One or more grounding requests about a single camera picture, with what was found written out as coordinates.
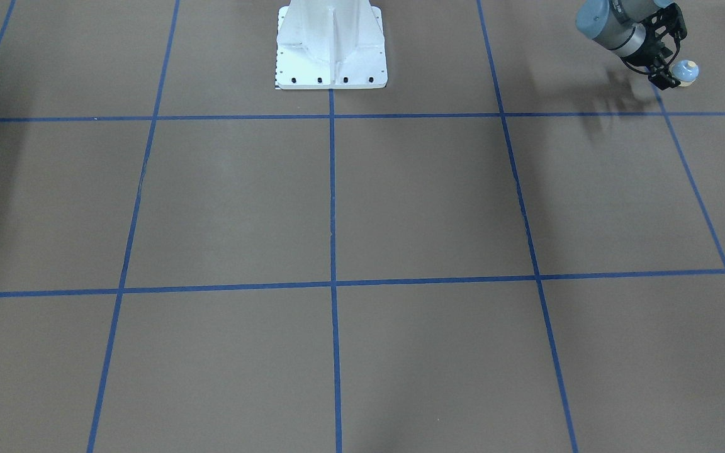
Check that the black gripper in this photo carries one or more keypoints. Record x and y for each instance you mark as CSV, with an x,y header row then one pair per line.
x,y
647,58

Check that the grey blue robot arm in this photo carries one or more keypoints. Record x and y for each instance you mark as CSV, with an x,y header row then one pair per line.
x,y
614,25

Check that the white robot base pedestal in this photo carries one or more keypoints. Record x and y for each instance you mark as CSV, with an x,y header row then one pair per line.
x,y
324,45

